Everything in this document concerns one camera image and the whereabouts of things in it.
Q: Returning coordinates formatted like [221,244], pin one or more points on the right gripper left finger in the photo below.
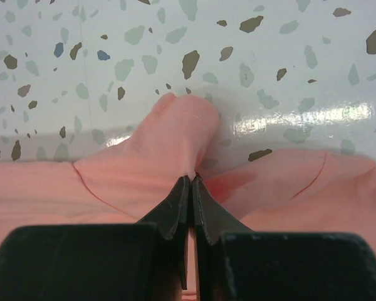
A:
[146,260]

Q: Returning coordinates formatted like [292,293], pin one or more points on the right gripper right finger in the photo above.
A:
[234,262]

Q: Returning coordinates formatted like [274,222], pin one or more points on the salmon pink t-shirt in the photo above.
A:
[292,190]

